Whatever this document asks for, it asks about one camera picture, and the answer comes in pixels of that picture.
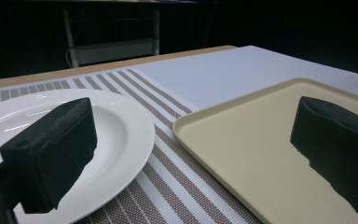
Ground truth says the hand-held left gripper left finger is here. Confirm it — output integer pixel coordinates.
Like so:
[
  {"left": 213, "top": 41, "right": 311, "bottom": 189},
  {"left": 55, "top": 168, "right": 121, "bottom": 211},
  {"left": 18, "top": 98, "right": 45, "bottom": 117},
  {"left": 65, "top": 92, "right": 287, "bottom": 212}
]
[{"left": 0, "top": 97, "right": 98, "bottom": 215}]

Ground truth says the white round plate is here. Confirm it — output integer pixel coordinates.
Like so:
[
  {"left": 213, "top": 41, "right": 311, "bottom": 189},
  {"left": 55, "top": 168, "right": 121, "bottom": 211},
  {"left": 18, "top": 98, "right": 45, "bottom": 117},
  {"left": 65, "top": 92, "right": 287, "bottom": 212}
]
[{"left": 0, "top": 89, "right": 156, "bottom": 224}]

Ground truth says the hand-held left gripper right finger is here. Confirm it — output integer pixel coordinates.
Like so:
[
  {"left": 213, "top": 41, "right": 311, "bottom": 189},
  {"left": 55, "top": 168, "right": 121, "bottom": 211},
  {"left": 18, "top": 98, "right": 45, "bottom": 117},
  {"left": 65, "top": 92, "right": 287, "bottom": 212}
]
[{"left": 289, "top": 95, "right": 358, "bottom": 215}]

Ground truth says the white cable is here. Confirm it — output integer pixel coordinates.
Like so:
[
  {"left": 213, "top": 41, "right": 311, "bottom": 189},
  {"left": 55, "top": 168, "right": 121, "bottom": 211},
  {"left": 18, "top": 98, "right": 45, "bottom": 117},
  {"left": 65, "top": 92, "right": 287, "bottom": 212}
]
[{"left": 64, "top": 46, "right": 75, "bottom": 68}]

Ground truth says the brown striped placemat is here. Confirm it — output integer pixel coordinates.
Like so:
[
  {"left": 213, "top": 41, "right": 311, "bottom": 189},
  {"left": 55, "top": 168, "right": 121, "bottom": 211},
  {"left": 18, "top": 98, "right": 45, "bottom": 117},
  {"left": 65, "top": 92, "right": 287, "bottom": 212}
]
[{"left": 0, "top": 68, "right": 264, "bottom": 224}]

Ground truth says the beige plastic tray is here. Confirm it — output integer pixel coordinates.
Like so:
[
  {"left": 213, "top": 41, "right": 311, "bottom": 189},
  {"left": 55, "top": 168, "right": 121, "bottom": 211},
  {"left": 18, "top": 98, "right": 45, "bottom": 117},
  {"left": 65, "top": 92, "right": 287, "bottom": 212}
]
[{"left": 172, "top": 77, "right": 358, "bottom": 224}]

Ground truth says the metal stand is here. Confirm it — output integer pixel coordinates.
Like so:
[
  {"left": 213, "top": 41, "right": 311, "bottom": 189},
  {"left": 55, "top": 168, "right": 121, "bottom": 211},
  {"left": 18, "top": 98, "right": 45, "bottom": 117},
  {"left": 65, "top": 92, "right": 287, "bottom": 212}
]
[{"left": 62, "top": 8, "right": 161, "bottom": 68}]

